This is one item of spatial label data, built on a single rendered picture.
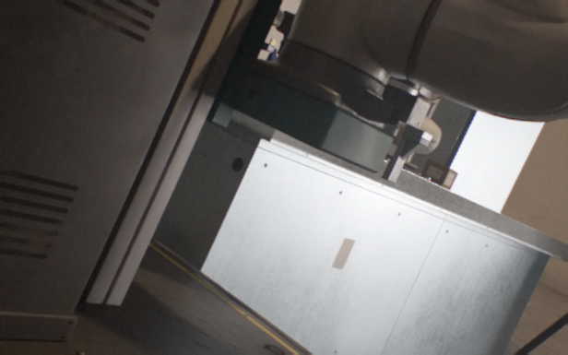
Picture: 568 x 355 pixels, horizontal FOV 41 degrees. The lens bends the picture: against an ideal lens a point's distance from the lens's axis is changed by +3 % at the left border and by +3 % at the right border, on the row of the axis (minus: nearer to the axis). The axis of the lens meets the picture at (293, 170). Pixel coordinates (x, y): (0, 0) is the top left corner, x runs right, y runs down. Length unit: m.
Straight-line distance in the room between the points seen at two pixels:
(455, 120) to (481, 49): 2.54
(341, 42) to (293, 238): 0.78
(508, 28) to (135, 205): 0.52
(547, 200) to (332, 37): 10.90
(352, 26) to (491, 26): 0.17
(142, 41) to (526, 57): 0.46
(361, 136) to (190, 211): 0.65
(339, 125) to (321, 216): 0.78
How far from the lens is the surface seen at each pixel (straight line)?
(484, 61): 0.97
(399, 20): 0.98
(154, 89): 0.82
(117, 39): 0.78
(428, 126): 2.00
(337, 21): 1.00
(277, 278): 1.71
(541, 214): 11.82
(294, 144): 1.47
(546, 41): 0.97
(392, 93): 1.33
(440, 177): 2.33
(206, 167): 1.57
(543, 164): 11.99
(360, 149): 1.01
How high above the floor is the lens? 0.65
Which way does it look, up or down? 3 degrees down
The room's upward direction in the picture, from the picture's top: 25 degrees clockwise
